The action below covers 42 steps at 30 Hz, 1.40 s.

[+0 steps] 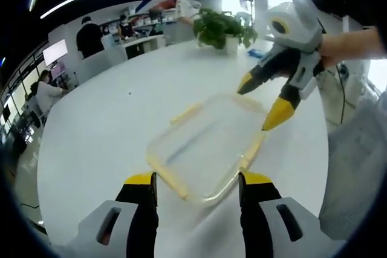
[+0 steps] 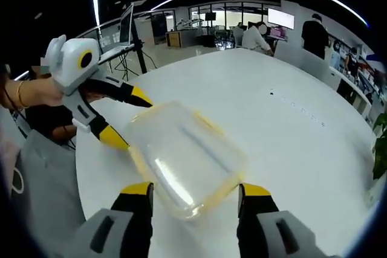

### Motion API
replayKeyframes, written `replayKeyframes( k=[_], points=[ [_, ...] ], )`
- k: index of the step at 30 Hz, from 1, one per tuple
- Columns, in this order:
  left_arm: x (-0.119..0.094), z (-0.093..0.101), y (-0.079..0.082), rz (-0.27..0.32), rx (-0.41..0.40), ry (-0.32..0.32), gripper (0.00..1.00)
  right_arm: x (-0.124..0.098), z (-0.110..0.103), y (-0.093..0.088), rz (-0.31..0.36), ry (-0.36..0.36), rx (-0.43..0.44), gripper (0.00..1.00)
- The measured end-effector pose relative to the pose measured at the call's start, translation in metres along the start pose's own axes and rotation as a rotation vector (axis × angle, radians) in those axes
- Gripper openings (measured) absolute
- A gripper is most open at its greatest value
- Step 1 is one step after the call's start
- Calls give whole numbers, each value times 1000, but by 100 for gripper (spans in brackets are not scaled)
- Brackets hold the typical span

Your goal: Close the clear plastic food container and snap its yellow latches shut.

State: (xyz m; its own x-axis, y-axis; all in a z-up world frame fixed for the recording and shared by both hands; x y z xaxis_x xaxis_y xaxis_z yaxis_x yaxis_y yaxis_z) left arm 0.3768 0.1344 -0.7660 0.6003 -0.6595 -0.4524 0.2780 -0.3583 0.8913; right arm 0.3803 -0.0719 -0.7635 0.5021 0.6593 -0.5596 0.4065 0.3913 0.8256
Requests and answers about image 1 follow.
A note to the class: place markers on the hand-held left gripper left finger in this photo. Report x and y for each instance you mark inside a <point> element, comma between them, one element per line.
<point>136,227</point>

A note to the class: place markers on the white wall screen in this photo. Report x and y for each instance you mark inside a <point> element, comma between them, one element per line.
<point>55,52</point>

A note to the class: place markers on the potted green plant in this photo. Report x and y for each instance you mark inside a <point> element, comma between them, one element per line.
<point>220,28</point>

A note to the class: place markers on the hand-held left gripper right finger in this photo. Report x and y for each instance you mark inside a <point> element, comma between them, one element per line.
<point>257,227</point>

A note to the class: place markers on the clear container with yellow buckles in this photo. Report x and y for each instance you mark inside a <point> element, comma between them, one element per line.
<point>208,146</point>

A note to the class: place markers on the white counter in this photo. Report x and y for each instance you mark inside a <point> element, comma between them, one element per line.
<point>136,48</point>

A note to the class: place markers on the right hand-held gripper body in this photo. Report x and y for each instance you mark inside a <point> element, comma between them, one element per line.
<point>302,25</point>

